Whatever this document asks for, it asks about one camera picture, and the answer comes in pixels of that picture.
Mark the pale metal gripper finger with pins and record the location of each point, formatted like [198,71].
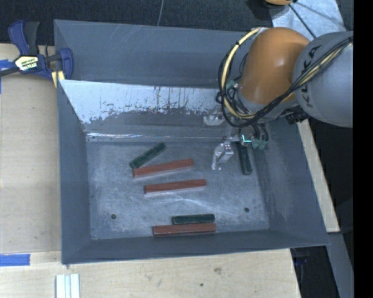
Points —
[228,152]
[217,158]

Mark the dark green flat block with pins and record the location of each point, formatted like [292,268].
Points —
[245,163]
[147,155]
[193,219]

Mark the red-brown flat block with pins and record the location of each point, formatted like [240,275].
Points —
[175,186]
[163,168]
[184,229]

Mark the grey metal bin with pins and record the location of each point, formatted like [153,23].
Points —
[180,203]

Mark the pale wood flat board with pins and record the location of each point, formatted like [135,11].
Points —
[28,166]

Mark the black cylinder on white bracket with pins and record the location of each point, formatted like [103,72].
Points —
[296,117]

